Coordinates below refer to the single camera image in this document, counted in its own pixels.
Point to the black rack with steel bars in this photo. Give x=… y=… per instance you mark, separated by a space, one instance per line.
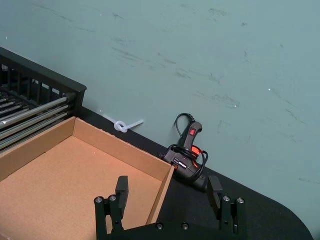
x=62 y=85

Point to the shallow brown cardboard tray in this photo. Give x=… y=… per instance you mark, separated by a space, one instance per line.
x=62 y=175

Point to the small white three-armed plastic piece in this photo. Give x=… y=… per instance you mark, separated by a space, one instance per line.
x=120 y=126

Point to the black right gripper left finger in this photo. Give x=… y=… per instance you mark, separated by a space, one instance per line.
x=122 y=190

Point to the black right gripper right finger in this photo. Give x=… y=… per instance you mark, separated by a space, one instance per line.
x=214 y=195

